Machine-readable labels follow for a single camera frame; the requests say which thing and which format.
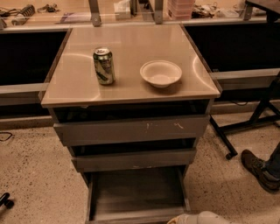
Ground grey bottom drawer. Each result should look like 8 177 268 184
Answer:
85 166 191 224

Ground grey drawer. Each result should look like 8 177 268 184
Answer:
85 166 191 224
54 115 209 146
72 148 196 172

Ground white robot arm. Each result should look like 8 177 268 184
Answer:
167 211 232 224

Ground grey top drawer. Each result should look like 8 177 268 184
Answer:
54 115 209 146

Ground grey middle drawer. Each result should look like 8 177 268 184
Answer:
72 148 196 172

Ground grey drawer cabinet beige top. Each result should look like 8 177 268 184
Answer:
40 24 221 224

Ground brown shoe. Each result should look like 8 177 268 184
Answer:
241 150 280 193

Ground dark jeans leg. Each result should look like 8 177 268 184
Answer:
265 142 280 179

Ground white paper bowl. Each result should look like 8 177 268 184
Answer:
140 60 182 88

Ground black caster bottom left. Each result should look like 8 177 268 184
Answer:
0 192 14 209

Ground green soda can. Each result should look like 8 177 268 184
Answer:
93 47 115 85

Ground pink stacked plastic bins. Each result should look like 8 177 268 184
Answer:
167 0 195 20

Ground white tissue box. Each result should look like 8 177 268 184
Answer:
114 0 131 20

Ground black coiled tool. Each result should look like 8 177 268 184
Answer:
11 4 35 25

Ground black metal stand frame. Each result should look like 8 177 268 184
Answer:
210 72 280 160

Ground black cable on floor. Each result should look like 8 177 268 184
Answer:
0 131 14 143

